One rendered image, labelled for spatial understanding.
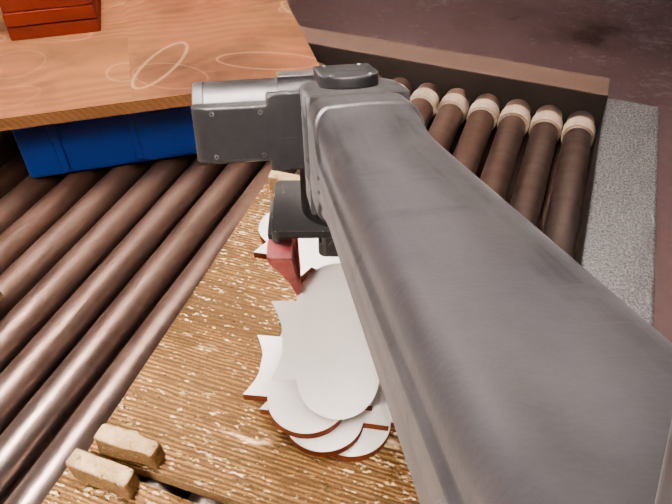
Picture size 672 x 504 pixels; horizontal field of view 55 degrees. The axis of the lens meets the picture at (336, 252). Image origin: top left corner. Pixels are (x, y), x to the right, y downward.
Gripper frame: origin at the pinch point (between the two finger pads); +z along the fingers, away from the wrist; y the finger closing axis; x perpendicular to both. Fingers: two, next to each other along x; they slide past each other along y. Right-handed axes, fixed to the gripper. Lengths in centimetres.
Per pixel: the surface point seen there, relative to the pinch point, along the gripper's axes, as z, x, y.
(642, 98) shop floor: 102, 210, 136
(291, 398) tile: 7.9, -6.6, -4.2
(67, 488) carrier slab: 10.9, -13.4, -23.2
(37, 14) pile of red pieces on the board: -4, 50, -42
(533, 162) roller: 12.0, 35.5, 28.4
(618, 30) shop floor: 101, 277, 148
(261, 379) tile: 7.9, -4.5, -7.1
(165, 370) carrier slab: 10.8, -1.2, -17.1
